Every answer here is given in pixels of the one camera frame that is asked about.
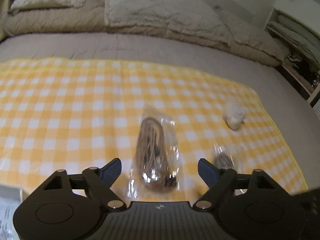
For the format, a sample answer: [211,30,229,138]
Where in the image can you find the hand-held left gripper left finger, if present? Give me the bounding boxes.
[41,158,127,209]

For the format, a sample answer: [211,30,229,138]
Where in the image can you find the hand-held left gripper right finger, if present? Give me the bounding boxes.
[192,158,278,210]

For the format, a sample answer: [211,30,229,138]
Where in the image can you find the clear bag of brown bands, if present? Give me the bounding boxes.
[214,144,248,196]

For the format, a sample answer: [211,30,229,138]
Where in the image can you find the clear bag of tan cords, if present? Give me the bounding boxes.
[126,104,181,200]

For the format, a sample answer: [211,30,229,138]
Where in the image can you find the white shallow cardboard box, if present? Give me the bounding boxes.
[0,186,22,240]

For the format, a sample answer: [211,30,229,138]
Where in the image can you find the white soft plush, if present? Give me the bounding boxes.
[223,99,247,131]

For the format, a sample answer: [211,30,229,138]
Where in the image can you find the yellow checked blanket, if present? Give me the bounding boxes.
[0,59,309,205]

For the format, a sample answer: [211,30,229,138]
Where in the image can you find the white side shelf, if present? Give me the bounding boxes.
[264,7,320,107]

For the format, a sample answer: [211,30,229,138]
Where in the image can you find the grey quilted pillow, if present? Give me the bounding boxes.
[212,5,285,55]

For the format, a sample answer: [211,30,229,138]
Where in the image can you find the dark clothes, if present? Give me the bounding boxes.
[287,52,320,90]

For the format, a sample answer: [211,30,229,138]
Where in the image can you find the beige futon mattress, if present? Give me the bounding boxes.
[2,0,285,67]

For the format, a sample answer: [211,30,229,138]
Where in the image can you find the folded grey bedding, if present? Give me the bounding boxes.
[269,15,320,55]

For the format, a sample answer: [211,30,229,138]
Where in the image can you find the grey quilted duvet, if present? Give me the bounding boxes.
[104,0,238,44]

